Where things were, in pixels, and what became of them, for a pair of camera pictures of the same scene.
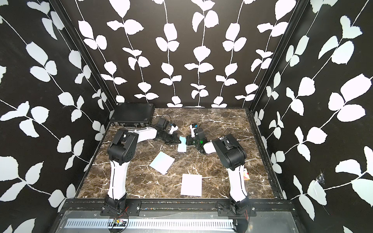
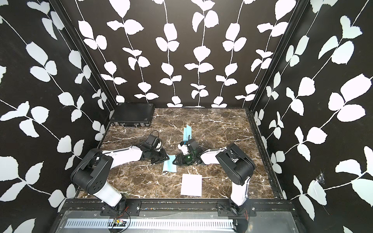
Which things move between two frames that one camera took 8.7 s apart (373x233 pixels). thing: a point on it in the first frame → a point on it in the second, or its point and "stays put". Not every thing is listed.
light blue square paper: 182,146 → 187,132
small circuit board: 117,223 stays put
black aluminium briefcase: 133,114 stays put
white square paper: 191,185 stays put
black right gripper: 189,140 → 181,160
